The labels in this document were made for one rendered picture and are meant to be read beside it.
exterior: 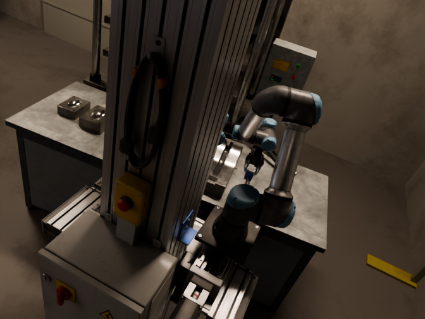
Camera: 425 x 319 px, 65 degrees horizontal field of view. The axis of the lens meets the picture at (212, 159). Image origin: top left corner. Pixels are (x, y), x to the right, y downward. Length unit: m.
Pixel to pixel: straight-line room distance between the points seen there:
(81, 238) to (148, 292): 0.26
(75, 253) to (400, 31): 3.62
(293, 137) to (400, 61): 2.89
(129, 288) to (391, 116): 3.70
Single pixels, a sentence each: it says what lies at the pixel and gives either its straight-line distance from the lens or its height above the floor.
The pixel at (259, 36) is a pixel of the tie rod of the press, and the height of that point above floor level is 1.52.
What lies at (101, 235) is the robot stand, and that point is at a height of 1.23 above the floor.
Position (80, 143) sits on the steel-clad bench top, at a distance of 2.15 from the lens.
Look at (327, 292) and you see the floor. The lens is 2.89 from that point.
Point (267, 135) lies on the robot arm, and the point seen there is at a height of 1.28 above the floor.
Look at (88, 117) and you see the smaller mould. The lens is 2.26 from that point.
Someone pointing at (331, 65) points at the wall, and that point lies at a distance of 4.10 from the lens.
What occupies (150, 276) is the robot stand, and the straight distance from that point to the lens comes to 1.02.
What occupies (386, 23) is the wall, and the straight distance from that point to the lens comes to 4.01.
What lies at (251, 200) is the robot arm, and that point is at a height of 1.27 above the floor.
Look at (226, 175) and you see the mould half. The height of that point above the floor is 0.89.
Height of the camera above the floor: 2.08
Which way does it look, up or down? 36 degrees down
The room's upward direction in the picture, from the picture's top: 17 degrees clockwise
